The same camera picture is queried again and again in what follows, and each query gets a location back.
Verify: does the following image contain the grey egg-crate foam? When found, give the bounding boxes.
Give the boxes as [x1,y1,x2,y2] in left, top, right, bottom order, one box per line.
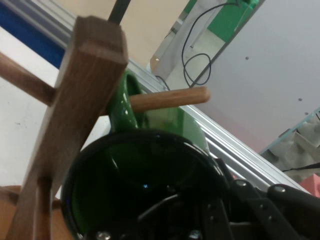
[259,107,320,189]

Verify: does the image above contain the pink foam padding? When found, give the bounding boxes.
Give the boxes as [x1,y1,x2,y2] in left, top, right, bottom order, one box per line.
[298,173,320,199]

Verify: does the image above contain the green box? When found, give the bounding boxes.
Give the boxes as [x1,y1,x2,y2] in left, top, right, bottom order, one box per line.
[179,0,266,43]

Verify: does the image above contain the beige board panel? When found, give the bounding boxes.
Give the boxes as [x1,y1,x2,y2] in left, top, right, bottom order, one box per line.
[32,0,193,76]

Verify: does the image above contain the brown wooden mug tree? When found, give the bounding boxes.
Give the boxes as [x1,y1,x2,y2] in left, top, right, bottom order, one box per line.
[0,15,211,240]

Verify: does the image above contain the black camera stand pole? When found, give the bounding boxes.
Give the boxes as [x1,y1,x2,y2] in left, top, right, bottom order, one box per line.
[108,0,133,26]

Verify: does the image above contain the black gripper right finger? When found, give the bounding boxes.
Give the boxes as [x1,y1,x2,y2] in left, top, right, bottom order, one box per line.
[229,178,320,240]

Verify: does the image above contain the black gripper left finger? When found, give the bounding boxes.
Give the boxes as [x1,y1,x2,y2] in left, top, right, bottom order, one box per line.
[94,184,235,240]

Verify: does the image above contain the dark green enamel mug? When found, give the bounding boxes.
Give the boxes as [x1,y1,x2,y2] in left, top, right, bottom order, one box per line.
[61,69,227,240]

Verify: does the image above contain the long aluminium frame rail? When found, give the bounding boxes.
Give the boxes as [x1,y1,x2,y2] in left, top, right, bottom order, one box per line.
[7,0,311,195]

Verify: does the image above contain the looped thin black cable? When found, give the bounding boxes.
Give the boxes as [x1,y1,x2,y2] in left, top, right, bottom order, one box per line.
[181,0,241,88]

